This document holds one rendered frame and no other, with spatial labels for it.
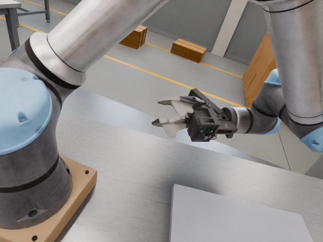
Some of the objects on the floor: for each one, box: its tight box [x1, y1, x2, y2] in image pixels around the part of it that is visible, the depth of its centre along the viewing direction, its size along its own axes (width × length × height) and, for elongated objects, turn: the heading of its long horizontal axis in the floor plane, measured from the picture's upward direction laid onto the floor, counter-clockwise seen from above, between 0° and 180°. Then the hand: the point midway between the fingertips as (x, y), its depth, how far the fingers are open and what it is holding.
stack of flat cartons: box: [119, 25, 148, 49], centre depth 390 cm, size 64×53×31 cm
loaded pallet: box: [242, 32, 277, 108], centre depth 317 cm, size 120×83×89 cm
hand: (158, 111), depth 52 cm, fingers open, 7 cm apart
